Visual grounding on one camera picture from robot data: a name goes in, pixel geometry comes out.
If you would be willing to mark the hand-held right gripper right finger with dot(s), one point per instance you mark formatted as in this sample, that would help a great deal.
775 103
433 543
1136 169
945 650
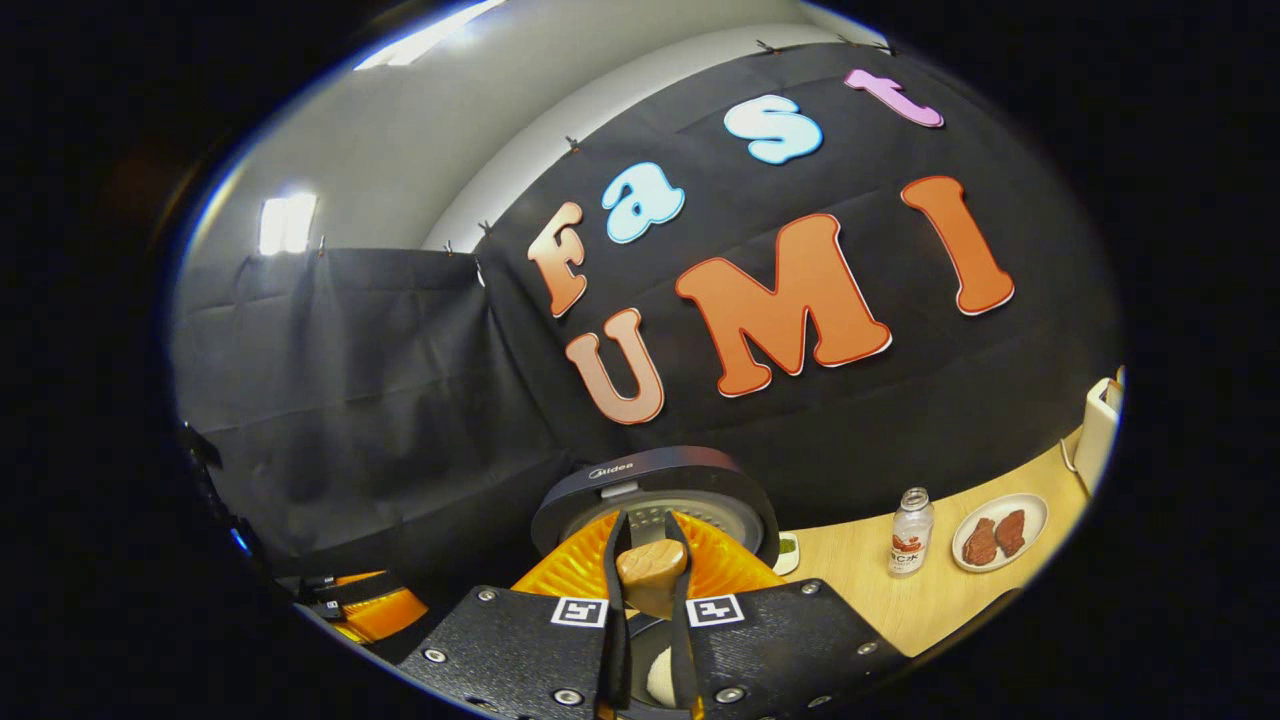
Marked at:
682 650

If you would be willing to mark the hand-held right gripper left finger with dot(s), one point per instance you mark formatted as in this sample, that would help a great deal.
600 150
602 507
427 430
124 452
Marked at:
616 600

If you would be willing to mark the wooden spoon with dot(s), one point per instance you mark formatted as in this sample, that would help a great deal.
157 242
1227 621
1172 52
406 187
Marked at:
650 572

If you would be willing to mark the grey white rice cooker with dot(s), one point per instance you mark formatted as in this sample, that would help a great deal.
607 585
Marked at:
650 470

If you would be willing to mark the white divided seasoning dish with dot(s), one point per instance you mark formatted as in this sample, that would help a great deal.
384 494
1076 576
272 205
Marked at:
788 555

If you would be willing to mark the black backdrop cloth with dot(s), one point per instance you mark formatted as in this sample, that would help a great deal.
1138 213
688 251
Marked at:
400 400

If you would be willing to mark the small clear plastic bottle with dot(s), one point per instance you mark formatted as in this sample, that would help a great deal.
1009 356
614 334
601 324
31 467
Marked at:
910 540

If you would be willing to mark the red meat piece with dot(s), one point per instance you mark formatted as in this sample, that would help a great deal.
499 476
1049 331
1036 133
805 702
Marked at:
1011 532
980 543

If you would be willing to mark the white round plate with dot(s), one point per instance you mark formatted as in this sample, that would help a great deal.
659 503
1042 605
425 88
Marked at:
1035 515

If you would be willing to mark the white toaster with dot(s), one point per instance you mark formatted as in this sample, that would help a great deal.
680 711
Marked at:
1095 430

